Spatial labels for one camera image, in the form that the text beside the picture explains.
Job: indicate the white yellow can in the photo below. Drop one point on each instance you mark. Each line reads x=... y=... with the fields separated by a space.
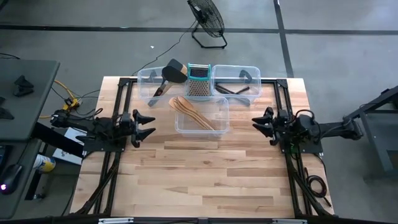
x=45 y=163

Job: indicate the white paper box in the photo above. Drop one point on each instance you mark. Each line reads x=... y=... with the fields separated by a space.
x=66 y=155

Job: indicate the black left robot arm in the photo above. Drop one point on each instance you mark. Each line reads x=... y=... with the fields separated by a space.
x=93 y=124

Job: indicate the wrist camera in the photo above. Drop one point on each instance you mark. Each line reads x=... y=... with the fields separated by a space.
x=126 y=119
x=284 y=118

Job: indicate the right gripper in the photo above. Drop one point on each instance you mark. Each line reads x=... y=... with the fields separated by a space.
x=275 y=133

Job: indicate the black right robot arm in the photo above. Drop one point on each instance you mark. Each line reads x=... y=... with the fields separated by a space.
x=335 y=127

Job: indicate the silver aluminium bracket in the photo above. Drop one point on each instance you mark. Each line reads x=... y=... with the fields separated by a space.
x=289 y=221
x=115 y=220

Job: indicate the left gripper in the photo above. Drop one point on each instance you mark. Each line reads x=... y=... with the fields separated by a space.
x=135 y=133

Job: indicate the clear plastic bin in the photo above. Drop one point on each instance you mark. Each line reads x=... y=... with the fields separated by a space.
x=144 y=90
x=217 y=124
x=230 y=73

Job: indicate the black arched clip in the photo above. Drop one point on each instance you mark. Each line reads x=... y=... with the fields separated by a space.
x=245 y=74
x=153 y=76

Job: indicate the plain wooden utensil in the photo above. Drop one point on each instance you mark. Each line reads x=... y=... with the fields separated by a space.
x=178 y=107

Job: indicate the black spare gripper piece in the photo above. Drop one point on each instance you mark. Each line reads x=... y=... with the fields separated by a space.
x=5 y=112
x=23 y=85

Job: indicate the slotted wooden spatula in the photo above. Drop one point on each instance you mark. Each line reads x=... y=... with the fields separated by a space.
x=173 y=103

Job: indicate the wide wooden spatula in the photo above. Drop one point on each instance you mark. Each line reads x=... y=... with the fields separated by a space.
x=186 y=104

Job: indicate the black nylon spatula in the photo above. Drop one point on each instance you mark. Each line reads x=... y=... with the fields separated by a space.
x=174 y=74

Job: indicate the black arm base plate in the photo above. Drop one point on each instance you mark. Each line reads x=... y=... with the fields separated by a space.
x=102 y=146
x=304 y=147

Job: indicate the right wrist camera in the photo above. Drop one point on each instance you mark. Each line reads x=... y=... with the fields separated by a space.
x=284 y=118

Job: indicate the long black utensil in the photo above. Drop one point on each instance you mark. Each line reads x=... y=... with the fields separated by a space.
x=224 y=89

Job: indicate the metal box grater teal trim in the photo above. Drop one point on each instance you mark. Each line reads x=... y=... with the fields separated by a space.
x=199 y=87

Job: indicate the black metal stand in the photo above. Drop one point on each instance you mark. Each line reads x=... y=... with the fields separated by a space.
x=377 y=146

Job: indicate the dark grey side desk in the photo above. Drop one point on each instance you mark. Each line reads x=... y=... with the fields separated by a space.
x=31 y=109

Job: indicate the black computer mouse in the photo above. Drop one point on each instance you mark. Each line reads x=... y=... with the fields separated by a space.
x=11 y=179

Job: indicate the black floor fan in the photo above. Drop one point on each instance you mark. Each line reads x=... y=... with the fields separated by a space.
x=205 y=14

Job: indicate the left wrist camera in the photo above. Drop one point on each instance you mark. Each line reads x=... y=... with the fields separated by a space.
x=126 y=119

